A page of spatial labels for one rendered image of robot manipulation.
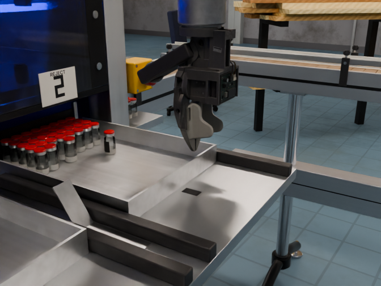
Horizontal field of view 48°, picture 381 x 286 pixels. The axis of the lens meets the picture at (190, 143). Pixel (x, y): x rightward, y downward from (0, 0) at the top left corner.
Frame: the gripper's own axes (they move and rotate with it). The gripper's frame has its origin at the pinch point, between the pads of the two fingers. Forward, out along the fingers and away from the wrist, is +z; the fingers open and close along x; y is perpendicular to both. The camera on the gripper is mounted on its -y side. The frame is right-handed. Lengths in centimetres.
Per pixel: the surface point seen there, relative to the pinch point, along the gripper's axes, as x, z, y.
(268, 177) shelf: 4.5, 5.3, 13.1
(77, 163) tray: -8.6, 5.0, -19.3
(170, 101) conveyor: 46, 8, -35
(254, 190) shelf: -1.6, 5.3, 13.1
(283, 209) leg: 86, 57, -9
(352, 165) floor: 233, 93, -8
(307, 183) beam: 84, 43, 0
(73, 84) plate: -3.6, -8.5, -23.7
